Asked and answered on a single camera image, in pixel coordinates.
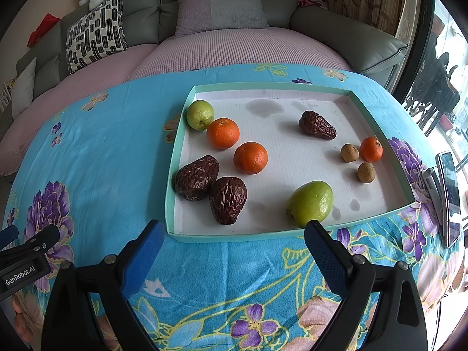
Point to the round wrinkled dried date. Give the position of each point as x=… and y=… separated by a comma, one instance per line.
x=196, y=177

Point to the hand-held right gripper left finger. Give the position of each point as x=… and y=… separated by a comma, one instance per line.
x=144, y=259

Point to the pink sofa seat cover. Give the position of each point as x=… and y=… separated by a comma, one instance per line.
x=73, y=91
x=237, y=51

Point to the white decorative rack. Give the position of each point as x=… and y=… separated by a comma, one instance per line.
x=7, y=95

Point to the brown longan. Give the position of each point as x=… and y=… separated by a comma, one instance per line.
x=366, y=172
x=350, y=152

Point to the grey sofa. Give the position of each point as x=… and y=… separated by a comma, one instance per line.
x=351, y=33

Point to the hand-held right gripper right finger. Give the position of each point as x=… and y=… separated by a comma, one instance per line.
x=327, y=259

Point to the blue floral blanket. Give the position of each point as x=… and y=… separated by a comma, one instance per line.
x=109, y=153

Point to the small green guava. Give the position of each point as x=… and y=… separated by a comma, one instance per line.
x=200, y=115

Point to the teal shallow cardboard tray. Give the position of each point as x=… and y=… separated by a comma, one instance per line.
x=285, y=161

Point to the black door frame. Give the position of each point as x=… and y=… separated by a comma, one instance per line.
x=416, y=47

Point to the small tangerine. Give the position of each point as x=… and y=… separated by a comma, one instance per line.
x=371, y=148

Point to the tapered wrinkled dried date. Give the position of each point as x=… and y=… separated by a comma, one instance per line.
x=317, y=125

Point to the black and white patterned cushion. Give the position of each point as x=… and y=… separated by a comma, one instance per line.
x=95, y=33

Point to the purple cushion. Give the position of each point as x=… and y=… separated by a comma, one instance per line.
x=219, y=7

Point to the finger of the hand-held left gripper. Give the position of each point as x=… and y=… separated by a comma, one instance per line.
x=8, y=234
x=44, y=239

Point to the black outdoor chair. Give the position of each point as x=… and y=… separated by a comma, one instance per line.
x=438, y=87

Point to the orange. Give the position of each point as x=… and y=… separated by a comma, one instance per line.
x=250, y=158
x=222, y=133

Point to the light grey cushion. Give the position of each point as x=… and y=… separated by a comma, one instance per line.
x=23, y=87

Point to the smartphone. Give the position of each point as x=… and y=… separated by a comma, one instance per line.
x=449, y=197

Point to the red plastic bag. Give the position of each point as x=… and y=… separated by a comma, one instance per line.
x=43, y=29

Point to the large wrinkled dried date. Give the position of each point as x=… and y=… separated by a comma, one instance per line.
x=227, y=199

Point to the large green guava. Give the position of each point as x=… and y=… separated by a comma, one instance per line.
x=310, y=203

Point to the brown patterned curtain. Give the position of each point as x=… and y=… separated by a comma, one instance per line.
x=365, y=0

